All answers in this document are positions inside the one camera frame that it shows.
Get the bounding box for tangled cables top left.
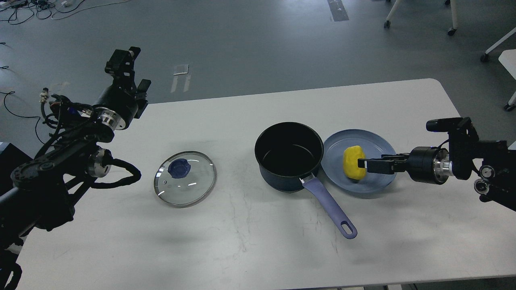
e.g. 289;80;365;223
0;0;129;25

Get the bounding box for white chair legs with casters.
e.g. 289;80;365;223
384;0;460;36

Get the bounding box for white chair base right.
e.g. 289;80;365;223
480;27;516;112

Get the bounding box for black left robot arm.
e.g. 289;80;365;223
1;47;151;290

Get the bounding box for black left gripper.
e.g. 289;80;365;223
94;46;152;131

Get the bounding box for black box left edge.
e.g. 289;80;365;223
0;143;33;171

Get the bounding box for glass pot lid blue knob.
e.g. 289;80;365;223
153;151;217;208

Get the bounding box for light blue plate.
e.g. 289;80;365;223
321;129;399;194

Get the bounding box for black floor cable left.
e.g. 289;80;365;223
0;91;49;145

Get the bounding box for dark blue saucepan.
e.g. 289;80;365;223
254;122;358;239

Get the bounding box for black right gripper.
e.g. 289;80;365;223
358;147;449;185

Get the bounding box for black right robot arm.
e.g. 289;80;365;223
356;117;516;210

